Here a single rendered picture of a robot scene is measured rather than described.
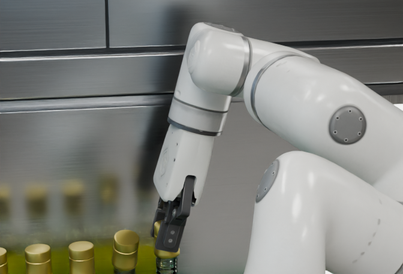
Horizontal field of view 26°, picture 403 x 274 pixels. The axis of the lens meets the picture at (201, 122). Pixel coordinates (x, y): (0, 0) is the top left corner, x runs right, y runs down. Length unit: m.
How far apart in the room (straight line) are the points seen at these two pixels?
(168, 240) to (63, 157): 0.21
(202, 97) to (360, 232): 0.43
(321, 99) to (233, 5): 0.51
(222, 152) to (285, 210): 0.61
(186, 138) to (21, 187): 0.29
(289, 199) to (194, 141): 0.43
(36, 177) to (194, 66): 0.35
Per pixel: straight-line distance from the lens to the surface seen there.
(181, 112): 1.12
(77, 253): 1.18
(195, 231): 1.34
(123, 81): 1.26
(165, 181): 1.14
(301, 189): 0.70
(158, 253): 1.20
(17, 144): 1.27
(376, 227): 0.75
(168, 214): 1.15
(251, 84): 0.91
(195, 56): 1.03
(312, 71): 0.83
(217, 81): 1.03
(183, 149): 1.11
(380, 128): 0.82
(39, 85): 1.25
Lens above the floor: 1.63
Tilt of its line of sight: 15 degrees down
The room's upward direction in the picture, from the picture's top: straight up
